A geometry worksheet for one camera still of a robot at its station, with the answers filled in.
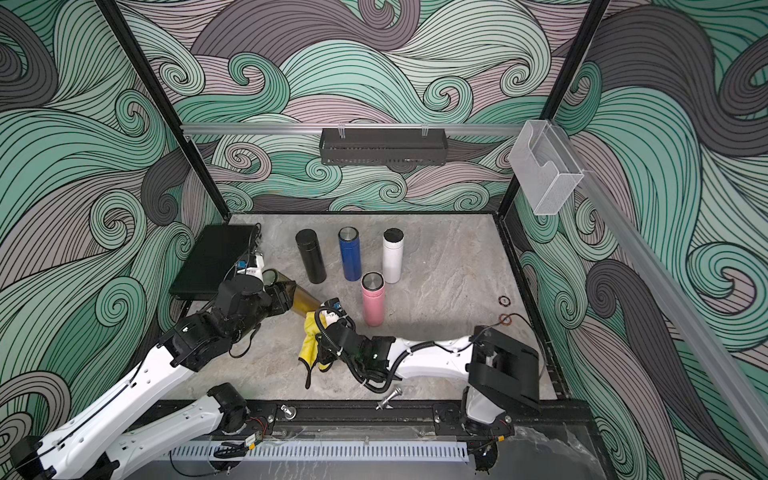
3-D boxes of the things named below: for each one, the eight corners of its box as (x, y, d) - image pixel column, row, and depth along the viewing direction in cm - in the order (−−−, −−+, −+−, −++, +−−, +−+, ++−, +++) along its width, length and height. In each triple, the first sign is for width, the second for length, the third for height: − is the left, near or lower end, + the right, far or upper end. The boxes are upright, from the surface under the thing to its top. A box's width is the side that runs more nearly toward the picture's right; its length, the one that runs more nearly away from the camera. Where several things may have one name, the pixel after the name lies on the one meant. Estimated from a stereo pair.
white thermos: (382, 283, 101) (383, 245, 85) (382, 267, 105) (383, 227, 89) (400, 283, 101) (405, 245, 85) (399, 267, 105) (403, 227, 89)
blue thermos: (344, 281, 102) (337, 240, 85) (345, 268, 106) (339, 226, 89) (361, 281, 102) (358, 240, 85) (361, 268, 106) (358, 226, 89)
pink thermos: (363, 326, 91) (360, 291, 74) (363, 308, 95) (360, 271, 79) (384, 326, 91) (385, 291, 74) (383, 308, 95) (385, 271, 79)
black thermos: (307, 283, 101) (293, 244, 85) (309, 268, 105) (297, 229, 89) (325, 283, 101) (315, 244, 85) (327, 268, 105) (318, 229, 89)
